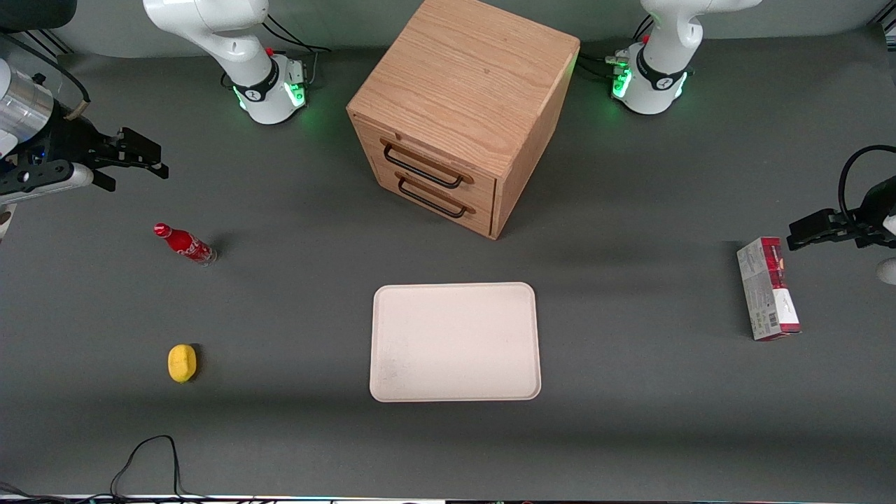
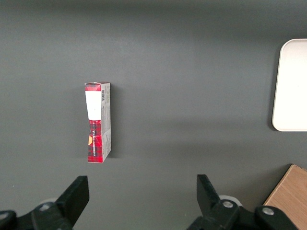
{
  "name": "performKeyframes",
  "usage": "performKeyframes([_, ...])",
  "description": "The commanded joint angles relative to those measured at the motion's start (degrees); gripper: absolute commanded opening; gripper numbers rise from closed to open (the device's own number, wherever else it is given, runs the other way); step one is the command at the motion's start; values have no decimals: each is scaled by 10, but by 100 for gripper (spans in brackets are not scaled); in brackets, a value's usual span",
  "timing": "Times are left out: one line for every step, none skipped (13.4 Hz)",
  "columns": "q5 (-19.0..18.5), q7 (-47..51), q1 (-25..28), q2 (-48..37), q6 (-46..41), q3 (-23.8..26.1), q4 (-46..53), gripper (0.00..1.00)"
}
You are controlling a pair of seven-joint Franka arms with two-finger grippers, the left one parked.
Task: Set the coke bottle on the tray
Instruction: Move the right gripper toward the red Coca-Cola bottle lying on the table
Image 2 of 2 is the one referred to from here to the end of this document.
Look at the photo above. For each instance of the oak wooden drawer cabinet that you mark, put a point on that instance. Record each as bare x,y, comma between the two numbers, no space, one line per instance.
290,191

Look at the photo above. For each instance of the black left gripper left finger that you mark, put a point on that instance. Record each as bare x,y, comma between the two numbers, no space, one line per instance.
72,198

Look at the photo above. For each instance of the red plaid cardboard box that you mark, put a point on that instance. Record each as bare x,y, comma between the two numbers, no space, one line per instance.
97,143

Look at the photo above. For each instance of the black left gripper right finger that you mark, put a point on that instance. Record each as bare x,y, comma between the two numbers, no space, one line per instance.
211,206

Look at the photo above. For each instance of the beige rectangular tray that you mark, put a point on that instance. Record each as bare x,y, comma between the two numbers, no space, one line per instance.
292,86

